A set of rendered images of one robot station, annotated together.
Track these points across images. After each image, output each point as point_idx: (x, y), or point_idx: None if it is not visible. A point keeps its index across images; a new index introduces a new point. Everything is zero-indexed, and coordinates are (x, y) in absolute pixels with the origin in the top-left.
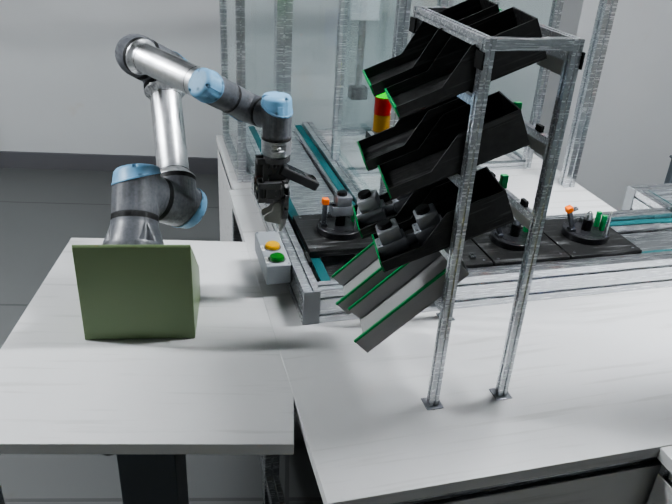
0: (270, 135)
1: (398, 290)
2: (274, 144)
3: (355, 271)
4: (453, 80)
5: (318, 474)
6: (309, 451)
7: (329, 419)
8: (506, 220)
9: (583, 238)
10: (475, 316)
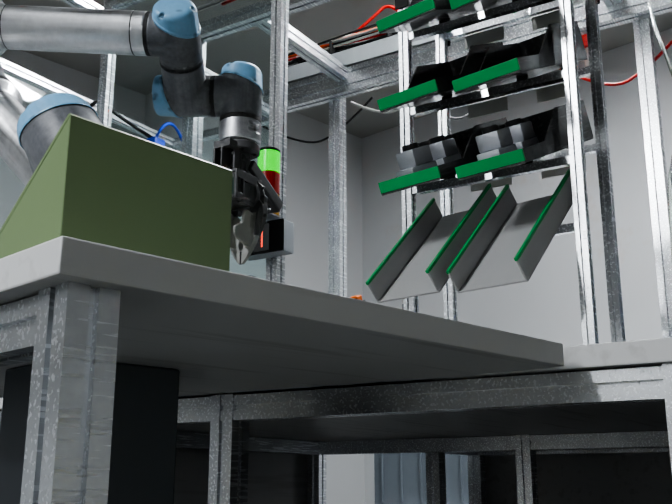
0: (247, 106)
1: (487, 251)
2: (252, 119)
3: (389, 279)
4: None
5: (641, 340)
6: (583, 353)
7: None
8: (589, 134)
9: None
10: None
